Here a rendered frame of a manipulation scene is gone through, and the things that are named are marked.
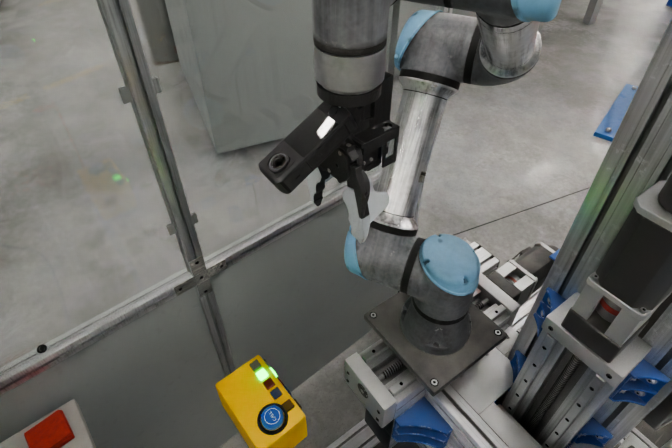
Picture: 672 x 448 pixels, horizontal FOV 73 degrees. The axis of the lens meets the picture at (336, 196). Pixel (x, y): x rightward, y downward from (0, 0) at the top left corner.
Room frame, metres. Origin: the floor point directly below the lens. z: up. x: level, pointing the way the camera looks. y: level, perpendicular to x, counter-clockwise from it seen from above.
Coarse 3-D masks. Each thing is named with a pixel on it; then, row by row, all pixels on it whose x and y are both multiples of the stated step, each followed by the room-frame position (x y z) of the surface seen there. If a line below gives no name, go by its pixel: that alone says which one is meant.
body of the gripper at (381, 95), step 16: (384, 80) 0.47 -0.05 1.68; (320, 96) 0.44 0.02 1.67; (336, 96) 0.42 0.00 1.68; (352, 96) 0.42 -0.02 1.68; (368, 96) 0.43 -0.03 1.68; (384, 96) 0.47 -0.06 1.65; (352, 112) 0.44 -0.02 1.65; (368, 112) 0.46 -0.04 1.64; (384, 112) 0.47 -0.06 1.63; (368, 128) 0.46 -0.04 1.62; (352, 144) 0.42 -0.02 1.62; (368, 144) 0.43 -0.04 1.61; (384, 144) 0.45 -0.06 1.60; (336, 160) 0.43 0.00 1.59; (352, 160) 0.41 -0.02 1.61; (368, 160) 0.45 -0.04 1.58; (384, 160) 0.45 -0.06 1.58; (336, 176) 0.43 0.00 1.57
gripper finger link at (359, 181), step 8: (352, 168) 0.41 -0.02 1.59; (360, 168) 0.41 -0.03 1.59; (352, 176) 0.41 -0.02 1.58; (360, 176) 0.41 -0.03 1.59; (352, 184) 0.41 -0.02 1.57; (360, 184) 0.40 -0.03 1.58; (368, 184) 0.41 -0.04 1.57; (360, 192) 0.40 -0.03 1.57; (368, 192) 0.40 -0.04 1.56; (360, 200) 0.40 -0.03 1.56; (360, 208) 0.40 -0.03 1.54; (368, 208) 0.41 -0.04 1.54; (360, 216) 0.40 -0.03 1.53
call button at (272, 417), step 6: (270, 408) 0.36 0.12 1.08; (276, 408) 0.36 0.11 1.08; (264, 414) 0.35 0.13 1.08; (270, 414) 0.35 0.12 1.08; (276, 414) 0.35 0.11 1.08; (282, 414) 0.35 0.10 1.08; (264, 420) 0.34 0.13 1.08; (270, 420) 0.34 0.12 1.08; (276, 420) 0.34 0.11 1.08; (282, 420) 0.34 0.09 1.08; (264, 426) 0.33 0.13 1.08; (270, 426) 0.33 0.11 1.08; (276, 426) 0.33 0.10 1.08
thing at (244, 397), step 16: (240, 368) 0.45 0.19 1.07; (224, 384) 0.41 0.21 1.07; (240, 384) 0.41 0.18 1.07; (256, 384) 0.41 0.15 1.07; (224, 400) 0.39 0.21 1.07; (240, 400) 0.38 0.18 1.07; (256, 400) 0.38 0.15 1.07; (272, 400) 0.38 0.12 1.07; (240, 416) 0.35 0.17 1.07; (256, 416) 0.35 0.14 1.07; (288, 416) 0.35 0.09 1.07; (304, 416) 0.35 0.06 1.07; (240, 432) 0.35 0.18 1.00; (256, 432) 0.33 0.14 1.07; (272, 432) 0.33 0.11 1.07; (288, 432) 0.33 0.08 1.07; (304, 432) 0.35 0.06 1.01
